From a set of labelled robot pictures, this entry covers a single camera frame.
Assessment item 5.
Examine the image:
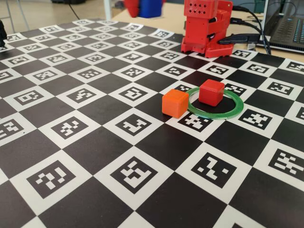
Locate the blue cube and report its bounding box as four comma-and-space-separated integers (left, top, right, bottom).
139, 0, 164, 19

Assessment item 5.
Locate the orange cube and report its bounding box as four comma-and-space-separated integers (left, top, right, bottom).
161, 89, 190, 119

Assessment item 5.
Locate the red cube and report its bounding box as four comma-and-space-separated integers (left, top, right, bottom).
198, 79, 225, 107

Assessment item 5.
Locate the red perforated robot base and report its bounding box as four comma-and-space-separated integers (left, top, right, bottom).
180, 41, 235, 59

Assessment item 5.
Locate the white table leg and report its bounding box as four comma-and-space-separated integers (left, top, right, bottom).
103, 0, 112, 21

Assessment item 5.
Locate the large black power plug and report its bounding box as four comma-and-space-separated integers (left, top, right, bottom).
218, 33, 261, 46

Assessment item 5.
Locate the dark laptop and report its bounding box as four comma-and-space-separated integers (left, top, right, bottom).
257, 0, 304, 52

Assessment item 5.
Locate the black white marker checkerboard mat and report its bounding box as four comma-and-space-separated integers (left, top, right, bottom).
0, 19, 304, 228

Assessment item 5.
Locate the black cable with plug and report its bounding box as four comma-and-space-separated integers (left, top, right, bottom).
230, 17, 270, 54
232, 5, 272, 55

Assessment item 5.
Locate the green flat ring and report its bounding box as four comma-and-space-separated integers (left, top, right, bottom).
186, 86, 245, 120

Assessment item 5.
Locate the black camera stand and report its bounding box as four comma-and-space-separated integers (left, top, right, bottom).
0, 20, 8, 47

